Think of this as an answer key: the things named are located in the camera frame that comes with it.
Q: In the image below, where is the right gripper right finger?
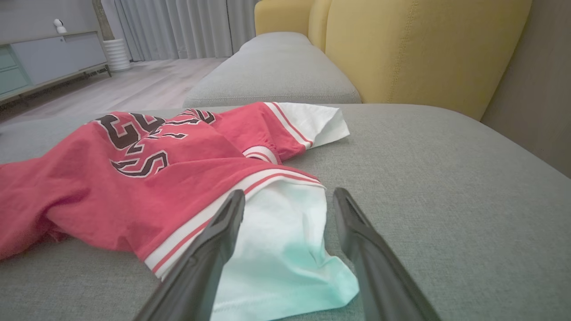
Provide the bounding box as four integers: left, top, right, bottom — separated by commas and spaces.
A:
333, 187, 442, 321

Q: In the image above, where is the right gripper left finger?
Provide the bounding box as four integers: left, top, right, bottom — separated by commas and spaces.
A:
134, 189, 246, 321

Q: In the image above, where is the red jersey with black lettering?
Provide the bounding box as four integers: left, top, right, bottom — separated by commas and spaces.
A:
0, 102, 360, 321

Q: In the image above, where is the large grey sofa seat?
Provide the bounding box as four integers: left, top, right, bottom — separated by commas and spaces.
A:
0, 103, 571, 321

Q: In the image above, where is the grey sofa seat cushion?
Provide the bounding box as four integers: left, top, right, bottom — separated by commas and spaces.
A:
183, 31, 362, 108

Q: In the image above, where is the yellow sofa back cushion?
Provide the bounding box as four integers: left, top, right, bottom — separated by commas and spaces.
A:
254, 0, 315, 37
325, 0, 533, 121
308, 0, 333, 52

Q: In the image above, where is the white ribbed vase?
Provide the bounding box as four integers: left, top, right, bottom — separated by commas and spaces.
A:
103, 38, 131, 72

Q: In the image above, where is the grey window curtain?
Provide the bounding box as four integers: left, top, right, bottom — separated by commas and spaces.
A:
102, 0, 261, 62

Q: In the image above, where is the low grey cabinet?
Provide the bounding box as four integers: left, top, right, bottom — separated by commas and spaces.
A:
0, 30, 112, 105

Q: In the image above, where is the brown trunk in vase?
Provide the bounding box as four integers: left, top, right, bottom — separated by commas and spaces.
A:
91, 0, 116, 41

